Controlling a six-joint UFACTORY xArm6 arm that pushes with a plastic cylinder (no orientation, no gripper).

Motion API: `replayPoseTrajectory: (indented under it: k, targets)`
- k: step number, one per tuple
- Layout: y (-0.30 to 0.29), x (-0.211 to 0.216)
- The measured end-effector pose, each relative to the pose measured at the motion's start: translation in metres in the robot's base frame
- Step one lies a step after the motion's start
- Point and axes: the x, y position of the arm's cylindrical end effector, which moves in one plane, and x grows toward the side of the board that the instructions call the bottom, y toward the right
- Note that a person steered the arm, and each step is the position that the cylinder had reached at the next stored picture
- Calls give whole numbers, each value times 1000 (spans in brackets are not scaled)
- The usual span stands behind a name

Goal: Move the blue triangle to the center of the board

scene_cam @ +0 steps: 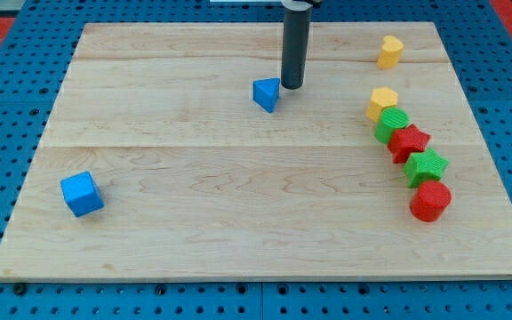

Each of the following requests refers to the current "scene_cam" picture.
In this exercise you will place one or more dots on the blue triangle block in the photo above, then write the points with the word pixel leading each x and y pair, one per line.
pixel 265 92

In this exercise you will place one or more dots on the wooden board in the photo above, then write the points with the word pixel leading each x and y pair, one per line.
pixel 200 184

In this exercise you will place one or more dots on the yellow hexagon block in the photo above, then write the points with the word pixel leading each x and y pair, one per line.
pixel 381 99

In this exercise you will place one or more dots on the green cylinder block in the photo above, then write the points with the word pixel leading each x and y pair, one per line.
pixel 390 120

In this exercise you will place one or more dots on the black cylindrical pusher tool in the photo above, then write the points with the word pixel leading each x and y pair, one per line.
pixel 297 17

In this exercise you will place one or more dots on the red star block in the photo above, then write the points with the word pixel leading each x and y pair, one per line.
pixel 405 141

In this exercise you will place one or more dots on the green star block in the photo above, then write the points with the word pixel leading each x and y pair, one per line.
pixel 424 166

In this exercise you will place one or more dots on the yellow heart block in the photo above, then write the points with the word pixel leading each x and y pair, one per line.
pixel 390 52

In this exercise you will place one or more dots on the blue cube block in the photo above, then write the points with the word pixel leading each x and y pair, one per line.
pixel 81 194

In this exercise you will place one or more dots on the red cylinder block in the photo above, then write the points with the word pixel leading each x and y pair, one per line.
pixel 430 200

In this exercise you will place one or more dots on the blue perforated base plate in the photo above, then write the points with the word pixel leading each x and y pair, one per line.
pixel 33 61

